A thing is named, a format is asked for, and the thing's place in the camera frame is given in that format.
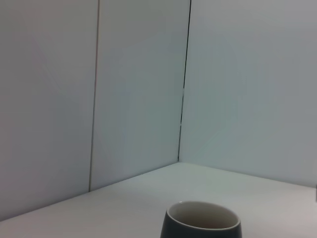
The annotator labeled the dark grey ceramic cup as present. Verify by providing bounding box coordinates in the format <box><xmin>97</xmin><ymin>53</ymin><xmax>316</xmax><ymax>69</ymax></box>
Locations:
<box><xmin>159</xmin><ymin>200</ymin><xmax>243</xmax><ymax>238</ymax></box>

